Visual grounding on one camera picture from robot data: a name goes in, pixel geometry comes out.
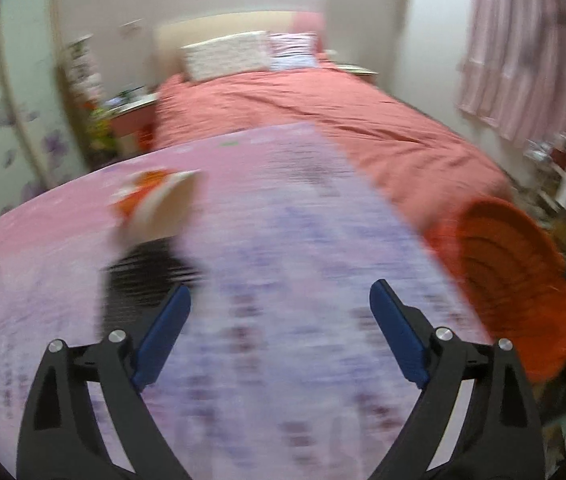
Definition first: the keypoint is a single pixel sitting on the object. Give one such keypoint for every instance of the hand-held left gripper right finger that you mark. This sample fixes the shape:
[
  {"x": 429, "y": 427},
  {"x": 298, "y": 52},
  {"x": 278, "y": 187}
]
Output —
[{"x": 395, "y": 332}]

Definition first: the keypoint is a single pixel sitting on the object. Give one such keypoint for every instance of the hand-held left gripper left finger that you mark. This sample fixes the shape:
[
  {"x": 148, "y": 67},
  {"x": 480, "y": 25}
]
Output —
[{"x": 168, "y": 330}]

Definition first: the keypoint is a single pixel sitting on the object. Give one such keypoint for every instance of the orange plastic basket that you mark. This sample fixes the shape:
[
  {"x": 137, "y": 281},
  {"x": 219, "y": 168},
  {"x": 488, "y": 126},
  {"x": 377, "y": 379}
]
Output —
[{"x": 508, "y": 280}]

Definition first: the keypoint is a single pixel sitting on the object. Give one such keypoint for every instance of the orange and white packet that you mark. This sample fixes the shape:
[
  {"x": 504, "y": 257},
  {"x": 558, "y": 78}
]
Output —
[{"x": 155, "y": 205}]

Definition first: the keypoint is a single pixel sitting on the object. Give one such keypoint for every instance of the black patterned cloth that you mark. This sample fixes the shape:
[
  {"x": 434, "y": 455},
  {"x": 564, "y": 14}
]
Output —
[{"x": 138, "y": 275}]

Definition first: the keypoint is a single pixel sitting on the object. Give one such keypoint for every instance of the pink floral printed blanket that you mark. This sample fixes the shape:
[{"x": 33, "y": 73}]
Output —
[{"x": 288, "y": 240}]

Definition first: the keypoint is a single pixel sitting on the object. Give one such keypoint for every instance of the pink nightstand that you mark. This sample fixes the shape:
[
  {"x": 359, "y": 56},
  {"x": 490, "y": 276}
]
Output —
[{"x": 130, "y": 120}]

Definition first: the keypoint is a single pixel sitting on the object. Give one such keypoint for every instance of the bed with red cover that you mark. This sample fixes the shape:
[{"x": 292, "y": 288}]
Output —
[{"x": 338, "y": 115}]

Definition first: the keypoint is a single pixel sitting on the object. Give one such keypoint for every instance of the artificial flower decoration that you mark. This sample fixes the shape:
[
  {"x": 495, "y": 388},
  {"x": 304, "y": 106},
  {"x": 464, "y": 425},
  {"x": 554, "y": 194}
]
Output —
[{"x": 85, "y": 90}]

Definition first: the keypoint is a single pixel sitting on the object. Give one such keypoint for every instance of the wooden nightstand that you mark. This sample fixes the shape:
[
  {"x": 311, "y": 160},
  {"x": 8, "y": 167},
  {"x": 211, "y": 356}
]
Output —
[{"x": 358, "y": 69}]

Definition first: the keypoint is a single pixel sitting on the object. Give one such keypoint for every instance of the wardrobe with flower print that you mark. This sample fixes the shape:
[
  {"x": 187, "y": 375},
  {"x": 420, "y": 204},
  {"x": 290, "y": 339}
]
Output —
[{"x": 8, "y": 110}]

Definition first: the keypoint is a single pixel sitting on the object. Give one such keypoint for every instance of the white floral pillow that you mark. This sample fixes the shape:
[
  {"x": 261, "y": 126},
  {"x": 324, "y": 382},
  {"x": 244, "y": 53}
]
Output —
[{"x": 225, "y": 55}]

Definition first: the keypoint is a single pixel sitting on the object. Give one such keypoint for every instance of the striped pillow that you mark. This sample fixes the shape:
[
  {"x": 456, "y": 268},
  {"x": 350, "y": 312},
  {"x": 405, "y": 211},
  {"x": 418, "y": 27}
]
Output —
[{"x": 293, "y": 52}]

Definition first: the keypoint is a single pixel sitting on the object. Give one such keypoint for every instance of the cream and pink headboard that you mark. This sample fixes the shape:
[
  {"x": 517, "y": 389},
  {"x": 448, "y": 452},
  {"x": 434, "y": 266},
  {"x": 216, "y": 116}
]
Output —
[{"x": 198, "y": 30}]

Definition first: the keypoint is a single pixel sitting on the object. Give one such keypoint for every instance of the pink striped curtain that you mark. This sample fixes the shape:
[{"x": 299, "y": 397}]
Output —
[{"x": 528, "y": 50}]

